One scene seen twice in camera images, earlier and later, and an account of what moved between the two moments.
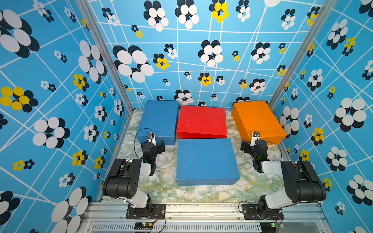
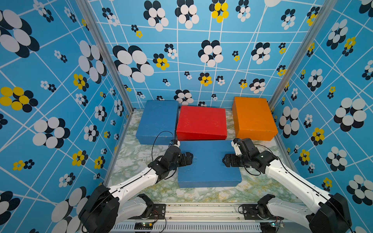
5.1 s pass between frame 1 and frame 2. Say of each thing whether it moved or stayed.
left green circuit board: stayed
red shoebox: stayed
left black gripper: moved
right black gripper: moved
